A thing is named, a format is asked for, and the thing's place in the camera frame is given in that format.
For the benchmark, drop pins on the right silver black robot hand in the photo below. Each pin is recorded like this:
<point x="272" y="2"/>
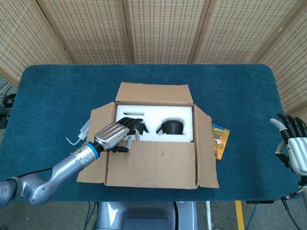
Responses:
<point x="297" y="148"/>

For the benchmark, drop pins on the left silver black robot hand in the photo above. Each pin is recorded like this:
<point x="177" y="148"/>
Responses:
<point x="111" y="134"/>

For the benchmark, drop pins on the red cardboard box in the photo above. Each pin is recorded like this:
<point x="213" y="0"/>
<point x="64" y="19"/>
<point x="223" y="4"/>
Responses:
<point x="153" y="163"/>

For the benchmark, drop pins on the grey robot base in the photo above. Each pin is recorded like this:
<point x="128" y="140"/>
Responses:
<point x="144" y="215"/>

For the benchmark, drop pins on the clear plastic wash bottle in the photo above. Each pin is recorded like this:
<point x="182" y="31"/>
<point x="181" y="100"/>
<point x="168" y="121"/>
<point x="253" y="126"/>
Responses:
<point x="84" y="130"/>

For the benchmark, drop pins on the black round part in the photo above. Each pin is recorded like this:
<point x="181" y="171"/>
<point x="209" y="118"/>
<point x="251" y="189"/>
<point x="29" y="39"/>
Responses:
<point x="141" y="128"/>

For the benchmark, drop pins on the white foam insert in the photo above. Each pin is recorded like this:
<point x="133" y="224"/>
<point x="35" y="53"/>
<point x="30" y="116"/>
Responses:
<point x="153" y="115"/>

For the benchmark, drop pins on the black pot with spout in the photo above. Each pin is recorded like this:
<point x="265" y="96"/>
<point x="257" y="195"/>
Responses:
<point x="173" y="127"/>

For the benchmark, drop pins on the flat black bar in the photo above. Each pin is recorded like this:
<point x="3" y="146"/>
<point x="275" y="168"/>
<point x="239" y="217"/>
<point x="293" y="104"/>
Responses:
<point x="260" y="201"/>

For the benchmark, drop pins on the blue carpet table cover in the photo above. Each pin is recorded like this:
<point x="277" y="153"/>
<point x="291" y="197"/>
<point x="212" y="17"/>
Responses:
<point x="60" y="91"/>

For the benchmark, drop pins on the small orange printed carton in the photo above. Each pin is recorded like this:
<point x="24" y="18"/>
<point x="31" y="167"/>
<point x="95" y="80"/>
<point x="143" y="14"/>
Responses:
<point x="221" y="141"/>

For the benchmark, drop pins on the white table leg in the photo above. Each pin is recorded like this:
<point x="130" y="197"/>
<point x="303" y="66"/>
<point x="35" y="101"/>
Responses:
<point x="208" y="215"/>

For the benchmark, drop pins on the woven wooden folding screen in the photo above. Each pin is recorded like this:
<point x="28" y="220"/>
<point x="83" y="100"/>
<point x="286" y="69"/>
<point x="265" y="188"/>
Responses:
<point x="163" y="28"/>

